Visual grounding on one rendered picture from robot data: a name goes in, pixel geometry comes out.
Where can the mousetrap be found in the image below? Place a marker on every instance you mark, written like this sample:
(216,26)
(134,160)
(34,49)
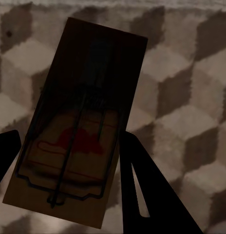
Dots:
(68,160)

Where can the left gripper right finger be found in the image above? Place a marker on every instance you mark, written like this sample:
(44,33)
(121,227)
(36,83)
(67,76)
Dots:
(168,215)

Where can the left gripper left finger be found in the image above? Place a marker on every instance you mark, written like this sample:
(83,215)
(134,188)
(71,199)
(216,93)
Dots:
(10,146)

